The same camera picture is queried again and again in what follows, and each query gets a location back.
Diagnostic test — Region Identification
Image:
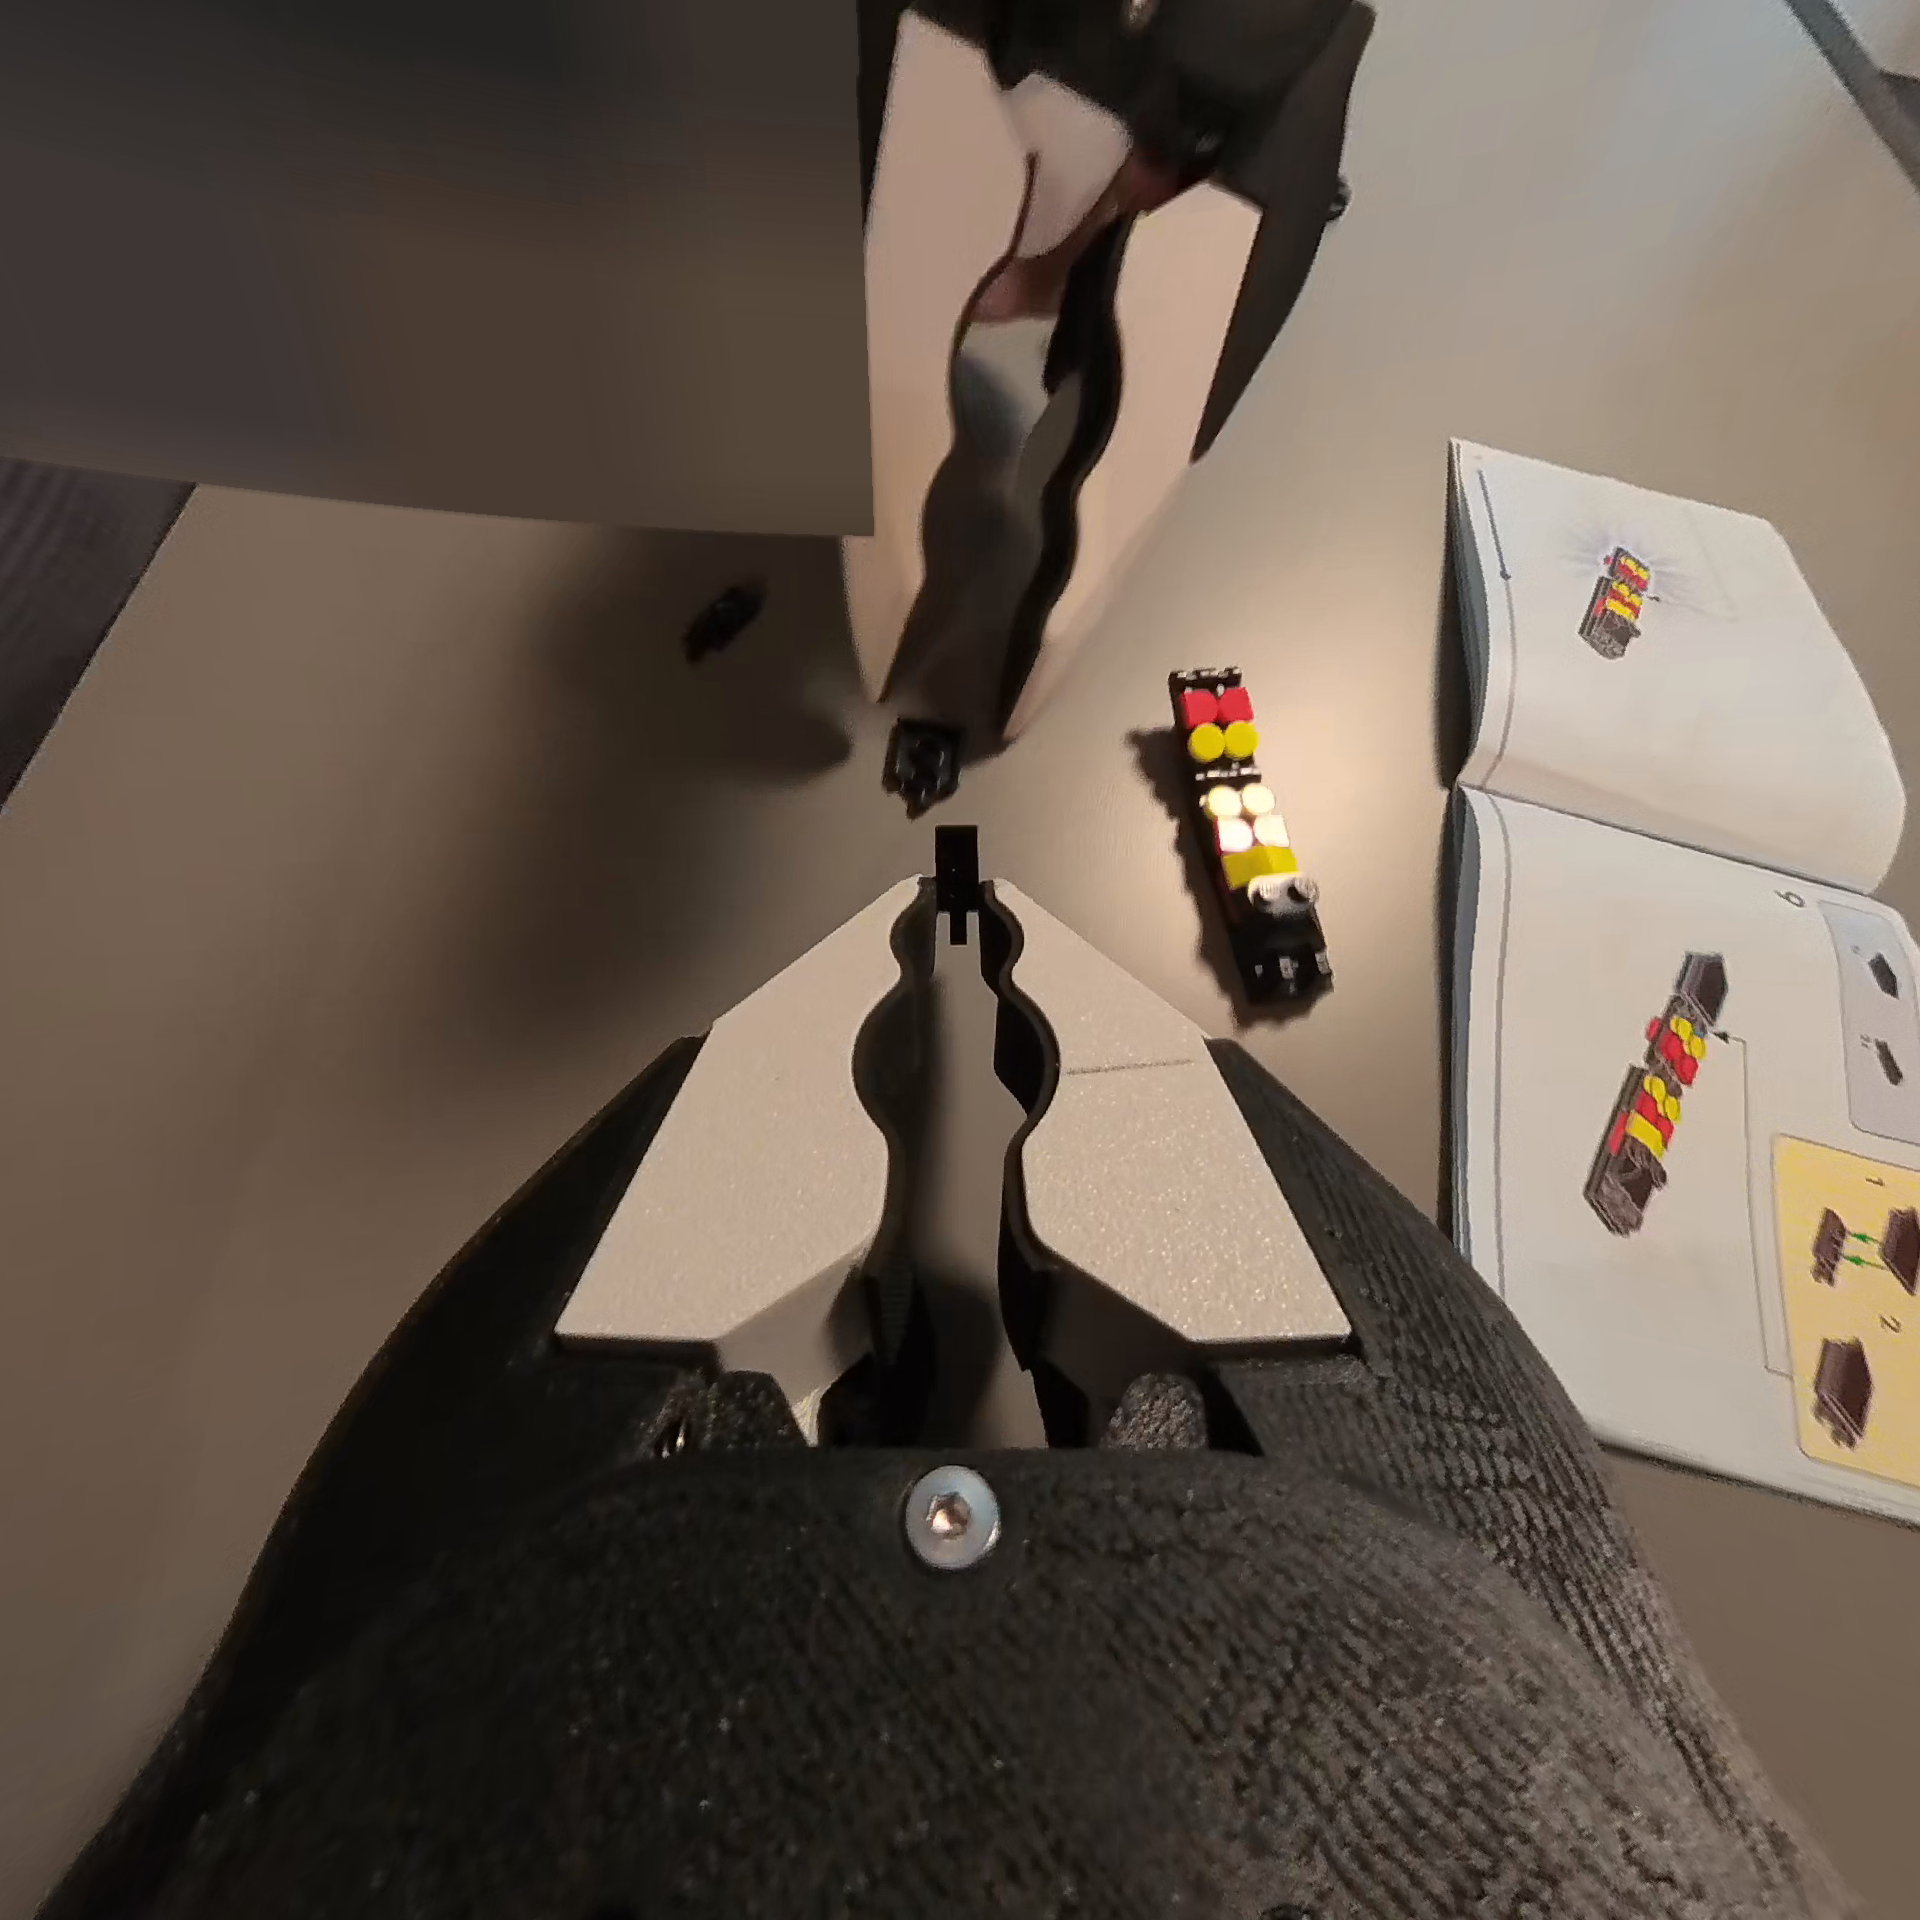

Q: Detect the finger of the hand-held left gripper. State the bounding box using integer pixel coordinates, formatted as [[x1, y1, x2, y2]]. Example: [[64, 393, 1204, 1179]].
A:
[[842, 15, 1052, 706], [990, 203, 1263, 744]]

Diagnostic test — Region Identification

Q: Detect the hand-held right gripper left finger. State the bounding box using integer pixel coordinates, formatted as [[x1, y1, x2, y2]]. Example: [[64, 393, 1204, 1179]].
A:
[[556, 877, 960, 1439]]

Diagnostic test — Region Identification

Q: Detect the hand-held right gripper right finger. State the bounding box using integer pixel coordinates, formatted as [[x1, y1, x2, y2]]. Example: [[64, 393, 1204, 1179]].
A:
[[975, 877, 1360, 1369]]

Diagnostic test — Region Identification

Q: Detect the lego instruction booklet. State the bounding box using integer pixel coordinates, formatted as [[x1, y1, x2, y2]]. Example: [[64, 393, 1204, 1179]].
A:
[[1444, 437, 1920, 1528]]

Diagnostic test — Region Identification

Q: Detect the black red yellow lego assembly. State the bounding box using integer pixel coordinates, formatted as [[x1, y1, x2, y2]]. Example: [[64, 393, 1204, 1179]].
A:
[[1167, 659, 1333, 1010]]

